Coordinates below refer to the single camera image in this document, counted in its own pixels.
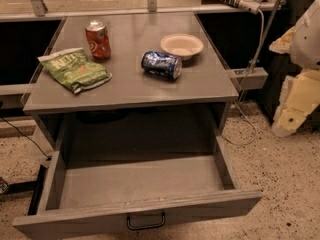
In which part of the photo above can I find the grey top drawer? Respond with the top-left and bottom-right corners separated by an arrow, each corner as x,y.
13,146 -> 262,240

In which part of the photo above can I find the grey drawer cabinet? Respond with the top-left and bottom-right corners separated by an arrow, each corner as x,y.
24,12 -> 237,168

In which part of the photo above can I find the white power strip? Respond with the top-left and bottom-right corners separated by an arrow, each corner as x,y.
208,0 -> 262,16

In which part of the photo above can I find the white paper bowl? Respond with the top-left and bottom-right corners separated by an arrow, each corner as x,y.
160,34 -> 204,61

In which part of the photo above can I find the blue soda can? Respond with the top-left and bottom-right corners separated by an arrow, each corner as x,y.
141,51 -> 182,80

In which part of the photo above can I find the orange soda can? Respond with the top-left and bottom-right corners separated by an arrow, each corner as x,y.
85,20 -> 111,60

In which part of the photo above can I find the green chip bag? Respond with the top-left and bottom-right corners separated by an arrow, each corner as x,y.
38,48 -> 112,94

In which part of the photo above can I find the grey metal bracket box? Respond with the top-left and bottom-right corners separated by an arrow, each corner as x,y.
227,67 -> 268,92

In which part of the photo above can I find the white cable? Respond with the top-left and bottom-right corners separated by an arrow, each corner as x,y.
222,8 -> 266,147

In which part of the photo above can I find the black drawer handle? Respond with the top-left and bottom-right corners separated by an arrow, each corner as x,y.
126,212 -> 166,231

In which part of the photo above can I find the black cable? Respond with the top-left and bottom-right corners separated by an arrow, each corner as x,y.
0,116 -> 53,161

